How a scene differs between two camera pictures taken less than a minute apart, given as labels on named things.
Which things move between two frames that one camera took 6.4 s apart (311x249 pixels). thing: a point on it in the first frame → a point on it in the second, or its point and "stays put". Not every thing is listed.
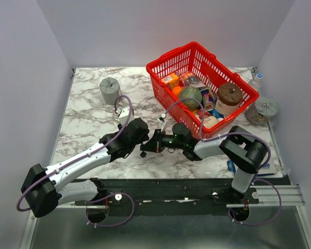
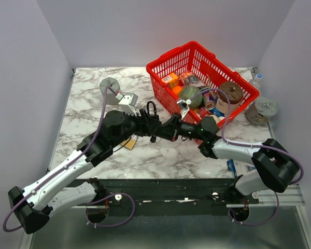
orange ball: (177, 90) stays put
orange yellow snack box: (170, 79) stays put
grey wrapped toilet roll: (110, 90) stays put
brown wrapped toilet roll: (229, 97) stays put
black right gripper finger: (151, 146) → (168, 130)
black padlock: (143, 154) → (155, 114)
